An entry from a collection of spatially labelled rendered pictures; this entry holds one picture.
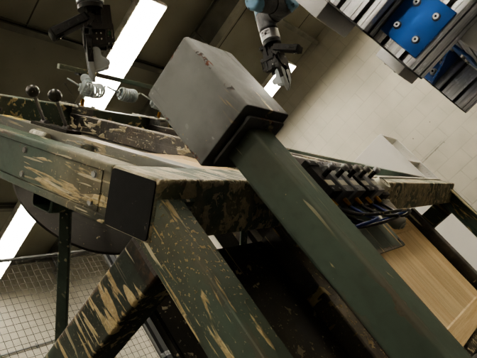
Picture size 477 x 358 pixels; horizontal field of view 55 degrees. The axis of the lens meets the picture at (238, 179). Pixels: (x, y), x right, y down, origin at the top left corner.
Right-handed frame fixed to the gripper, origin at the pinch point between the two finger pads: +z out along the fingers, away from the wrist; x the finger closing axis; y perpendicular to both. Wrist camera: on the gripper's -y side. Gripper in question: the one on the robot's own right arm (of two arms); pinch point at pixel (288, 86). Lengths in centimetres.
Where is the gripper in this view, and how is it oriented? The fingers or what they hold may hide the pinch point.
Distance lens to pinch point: 181.3
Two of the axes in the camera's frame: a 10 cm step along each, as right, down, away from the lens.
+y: -7.8, 3.0, 5.5
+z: 2.3, 9.5, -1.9
